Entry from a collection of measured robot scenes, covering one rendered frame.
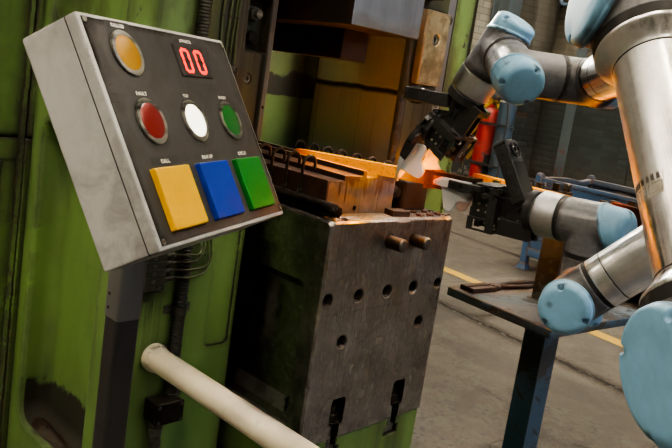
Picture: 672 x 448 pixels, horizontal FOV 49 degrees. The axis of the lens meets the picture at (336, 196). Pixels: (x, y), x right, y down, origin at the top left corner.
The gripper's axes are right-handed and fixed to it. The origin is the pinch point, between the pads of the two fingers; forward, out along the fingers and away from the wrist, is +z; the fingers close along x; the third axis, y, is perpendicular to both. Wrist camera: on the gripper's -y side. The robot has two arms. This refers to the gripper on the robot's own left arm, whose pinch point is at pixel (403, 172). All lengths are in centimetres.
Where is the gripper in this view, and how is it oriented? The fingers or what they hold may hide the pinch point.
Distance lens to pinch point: 143.1
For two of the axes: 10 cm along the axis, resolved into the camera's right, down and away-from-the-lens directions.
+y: 5.5, 6.6, -5.1
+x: 6.9, -0.1, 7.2
